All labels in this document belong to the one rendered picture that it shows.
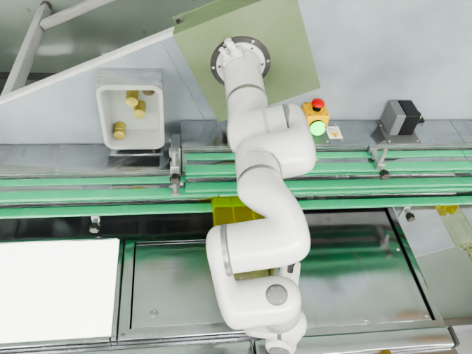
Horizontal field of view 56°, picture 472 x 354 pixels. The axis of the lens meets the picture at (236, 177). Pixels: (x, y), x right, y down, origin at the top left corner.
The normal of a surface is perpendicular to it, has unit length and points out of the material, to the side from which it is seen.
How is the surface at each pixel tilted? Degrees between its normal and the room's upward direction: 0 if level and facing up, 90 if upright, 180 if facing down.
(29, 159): 90
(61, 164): 90
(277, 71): 1
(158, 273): 90
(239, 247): 57
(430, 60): 0
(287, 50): 1
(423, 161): 90
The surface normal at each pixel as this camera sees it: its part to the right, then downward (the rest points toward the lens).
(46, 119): 0.11, 0.73
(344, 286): 0.08, -0.70
